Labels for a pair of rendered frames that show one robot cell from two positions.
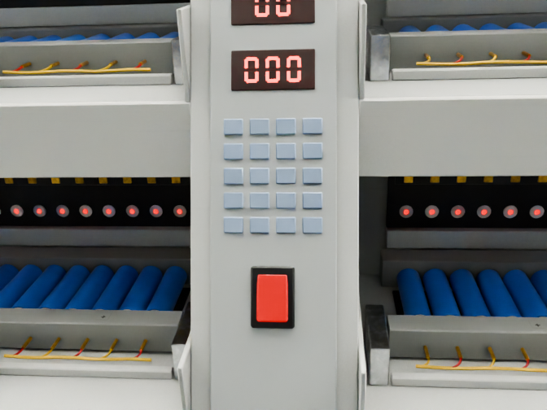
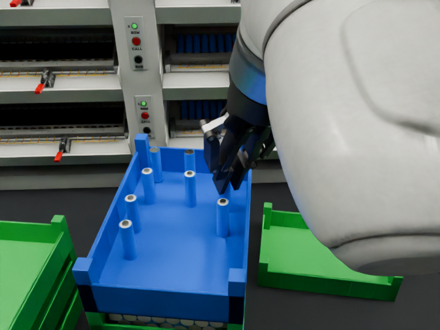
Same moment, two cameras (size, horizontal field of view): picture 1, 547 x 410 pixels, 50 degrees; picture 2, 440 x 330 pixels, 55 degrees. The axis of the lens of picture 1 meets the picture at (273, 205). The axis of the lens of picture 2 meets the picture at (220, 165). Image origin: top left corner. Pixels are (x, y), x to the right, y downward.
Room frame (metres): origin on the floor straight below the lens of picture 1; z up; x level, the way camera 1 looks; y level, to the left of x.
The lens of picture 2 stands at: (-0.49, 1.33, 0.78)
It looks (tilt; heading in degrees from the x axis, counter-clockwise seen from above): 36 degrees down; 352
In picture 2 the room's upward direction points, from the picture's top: straight up
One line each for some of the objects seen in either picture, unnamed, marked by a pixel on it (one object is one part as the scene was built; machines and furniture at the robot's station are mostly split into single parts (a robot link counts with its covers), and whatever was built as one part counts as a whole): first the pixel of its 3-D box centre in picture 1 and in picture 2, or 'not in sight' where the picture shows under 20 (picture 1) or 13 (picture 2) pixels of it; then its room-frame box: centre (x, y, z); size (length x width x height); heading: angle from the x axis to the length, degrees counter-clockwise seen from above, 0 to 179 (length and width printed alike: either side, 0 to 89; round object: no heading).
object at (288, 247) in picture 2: not in sight; (324, 248); (0.15, 1.00, 0.04); 0.30 x 0.20 x 0.08; 74
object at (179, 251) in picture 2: not in sight; (181, 212); (-0.03, 1.33, 0.36); 0.30 x 0.20 x 0.08; 167
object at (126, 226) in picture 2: not in sight; (128, 239); (-0.07, 1.40, 0.36); 0.02 x 0.02 x 0.06
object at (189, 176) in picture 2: not in sight; (190, 188); (0.03, 1.31, 0.36); 0.02 x 0.02 x 0.06
